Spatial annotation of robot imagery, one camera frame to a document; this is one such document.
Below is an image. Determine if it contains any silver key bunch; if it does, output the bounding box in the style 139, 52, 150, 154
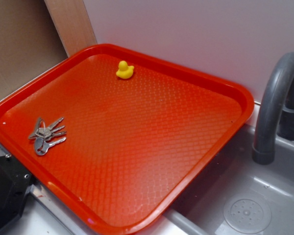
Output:
28, 117, 67, 156

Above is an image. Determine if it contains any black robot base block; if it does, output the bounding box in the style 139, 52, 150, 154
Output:
0, 156, 33, 232

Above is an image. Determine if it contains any red plastic tray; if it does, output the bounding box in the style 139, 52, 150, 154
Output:
0, 44, 254, 235

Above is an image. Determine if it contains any yellow rubber duck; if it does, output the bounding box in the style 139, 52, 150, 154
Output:
116, 61, 135, 79

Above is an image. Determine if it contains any grey plastic sink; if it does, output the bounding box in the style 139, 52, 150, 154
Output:
0, 104, 294, 235

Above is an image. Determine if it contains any wooden board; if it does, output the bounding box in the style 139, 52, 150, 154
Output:
45, 0, 97, 56

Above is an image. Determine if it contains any grey curved faucet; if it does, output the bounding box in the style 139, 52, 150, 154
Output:
252, 52, 294, 165

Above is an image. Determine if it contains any round sink drain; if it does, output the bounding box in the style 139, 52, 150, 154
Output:
223, 197, 271, 235

